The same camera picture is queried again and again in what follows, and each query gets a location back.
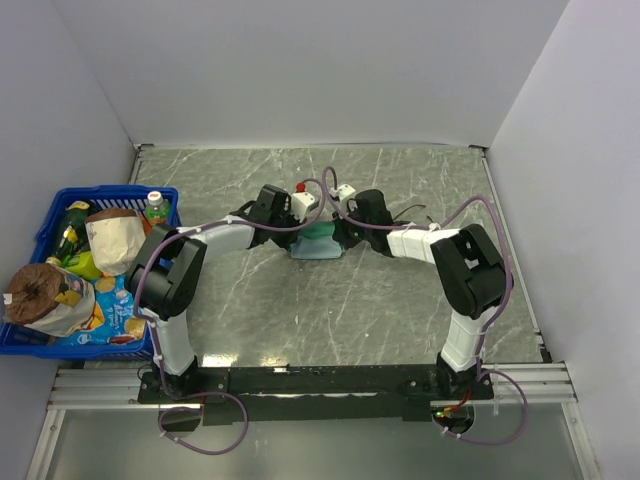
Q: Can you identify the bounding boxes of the aluminium frame rail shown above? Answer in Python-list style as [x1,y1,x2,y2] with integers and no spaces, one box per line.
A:
[47,369,149,411]

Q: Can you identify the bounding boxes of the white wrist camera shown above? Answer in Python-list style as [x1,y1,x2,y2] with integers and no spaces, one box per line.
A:
[291,182,319,222]
[332,184,357,203]

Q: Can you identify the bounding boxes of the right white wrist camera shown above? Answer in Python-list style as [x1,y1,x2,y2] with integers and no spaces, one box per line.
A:
[332,184,357,203]

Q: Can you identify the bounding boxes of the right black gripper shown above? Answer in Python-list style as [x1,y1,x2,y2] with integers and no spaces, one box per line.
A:
[332,203,372,251]

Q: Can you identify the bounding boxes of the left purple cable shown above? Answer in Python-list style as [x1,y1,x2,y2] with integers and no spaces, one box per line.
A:
[132,178,329,396]

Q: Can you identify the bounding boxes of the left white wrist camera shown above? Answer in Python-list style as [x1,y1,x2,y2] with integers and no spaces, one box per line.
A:
[291,182,319,222]

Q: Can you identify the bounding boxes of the light blue cleaning cloth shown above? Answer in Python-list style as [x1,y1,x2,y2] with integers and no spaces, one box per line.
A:
[289,237,343,260]

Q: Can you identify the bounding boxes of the green drink bottle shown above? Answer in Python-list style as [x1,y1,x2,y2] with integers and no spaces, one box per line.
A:
[143,190,171,235]

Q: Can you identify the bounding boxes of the brown round bread bag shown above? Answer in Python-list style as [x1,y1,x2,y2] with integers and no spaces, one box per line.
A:
[3,263,96,337]

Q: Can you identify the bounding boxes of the green glass bottle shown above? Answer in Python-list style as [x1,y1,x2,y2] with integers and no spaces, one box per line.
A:
[46,200,99,267]

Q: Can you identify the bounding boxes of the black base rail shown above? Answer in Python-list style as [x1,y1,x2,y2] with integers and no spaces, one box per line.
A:
[138,364,494,426]

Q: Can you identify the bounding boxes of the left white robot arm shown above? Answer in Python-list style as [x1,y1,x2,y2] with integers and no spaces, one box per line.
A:
[125,185,318,402]

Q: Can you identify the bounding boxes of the blue chips bag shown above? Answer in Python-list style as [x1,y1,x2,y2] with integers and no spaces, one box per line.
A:
[55,275,146,347]

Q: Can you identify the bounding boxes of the brown paper bag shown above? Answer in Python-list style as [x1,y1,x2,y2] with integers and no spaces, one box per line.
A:
[85,207,146,276]

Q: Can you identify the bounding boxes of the brown sunglasses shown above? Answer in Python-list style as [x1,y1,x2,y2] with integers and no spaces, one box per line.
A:
[393,203,434,225]

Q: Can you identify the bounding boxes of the grey felt glasses case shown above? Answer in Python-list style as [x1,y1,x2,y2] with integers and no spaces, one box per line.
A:
[297,221,335,240]

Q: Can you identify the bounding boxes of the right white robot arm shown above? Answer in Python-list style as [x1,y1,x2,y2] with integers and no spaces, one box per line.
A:
[329,189,514,398]

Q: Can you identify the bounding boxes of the blue plastic basket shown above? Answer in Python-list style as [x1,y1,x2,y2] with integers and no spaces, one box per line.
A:
[1,185,153,361]

